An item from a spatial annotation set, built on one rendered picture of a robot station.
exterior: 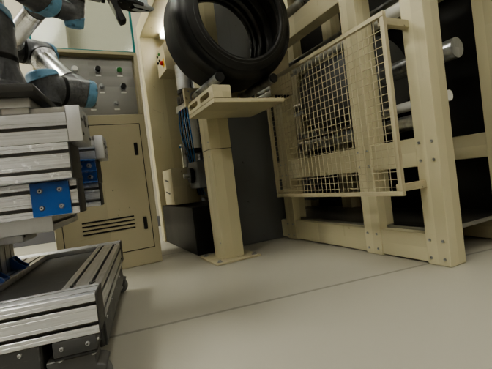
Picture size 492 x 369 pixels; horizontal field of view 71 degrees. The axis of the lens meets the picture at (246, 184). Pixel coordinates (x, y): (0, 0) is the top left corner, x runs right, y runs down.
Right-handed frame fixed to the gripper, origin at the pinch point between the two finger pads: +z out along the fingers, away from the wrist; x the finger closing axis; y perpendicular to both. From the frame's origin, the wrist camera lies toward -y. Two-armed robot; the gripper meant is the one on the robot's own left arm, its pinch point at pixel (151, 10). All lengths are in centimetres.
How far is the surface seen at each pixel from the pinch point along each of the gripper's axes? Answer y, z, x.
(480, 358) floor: -114, 47, -110
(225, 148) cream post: -56, 47, 23
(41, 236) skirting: -130, -55, 283
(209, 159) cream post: -61, 38, 26
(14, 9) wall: 116, -85, 290
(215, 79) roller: -29.8, 26.2, -11.8
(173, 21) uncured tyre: -4.8, 8.8, -4.4
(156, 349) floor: -123, -9, -56
